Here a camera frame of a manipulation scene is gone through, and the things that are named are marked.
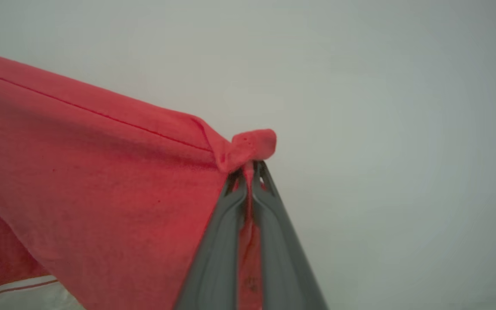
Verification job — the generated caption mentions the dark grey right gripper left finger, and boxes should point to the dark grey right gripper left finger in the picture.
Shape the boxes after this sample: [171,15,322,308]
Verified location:
[174,169,248,310]

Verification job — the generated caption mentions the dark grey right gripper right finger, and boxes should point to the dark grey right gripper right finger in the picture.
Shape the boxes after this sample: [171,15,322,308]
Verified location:
[252,161,329,310]

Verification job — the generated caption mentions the red and white garment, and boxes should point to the red and white garment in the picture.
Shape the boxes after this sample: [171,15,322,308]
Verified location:
[0,48,277,310]

